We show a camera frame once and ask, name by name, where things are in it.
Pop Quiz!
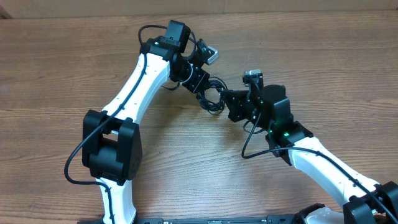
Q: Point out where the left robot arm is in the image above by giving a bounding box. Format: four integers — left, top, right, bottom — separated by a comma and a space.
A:
77, 20, 218, 223

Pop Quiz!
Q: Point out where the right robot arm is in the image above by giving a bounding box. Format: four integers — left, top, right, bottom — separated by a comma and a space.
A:
220, 85, 397, 223

